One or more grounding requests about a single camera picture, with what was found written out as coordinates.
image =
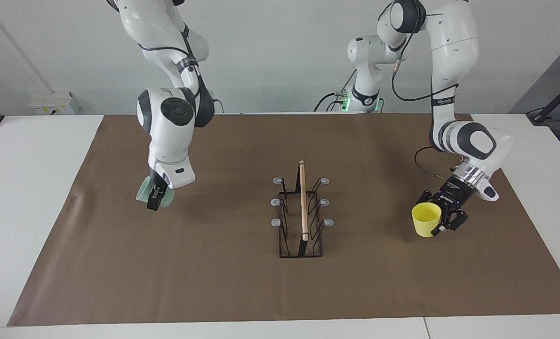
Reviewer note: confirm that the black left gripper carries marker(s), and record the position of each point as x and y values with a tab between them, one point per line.
454	193

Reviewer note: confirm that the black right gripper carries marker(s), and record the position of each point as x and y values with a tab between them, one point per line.
156	181

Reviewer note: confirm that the pale green cup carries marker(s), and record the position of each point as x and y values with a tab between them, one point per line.
142	194

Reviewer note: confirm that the yellow cup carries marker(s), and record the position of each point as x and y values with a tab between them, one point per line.
423	226

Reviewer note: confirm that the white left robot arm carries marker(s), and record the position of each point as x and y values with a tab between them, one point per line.
454	42

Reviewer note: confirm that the brown paper mat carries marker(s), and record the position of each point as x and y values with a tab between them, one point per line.
214	282

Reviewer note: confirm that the black stand pole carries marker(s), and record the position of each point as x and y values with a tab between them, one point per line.
541	117

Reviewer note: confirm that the white wall power box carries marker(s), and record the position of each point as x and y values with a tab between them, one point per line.
54	103

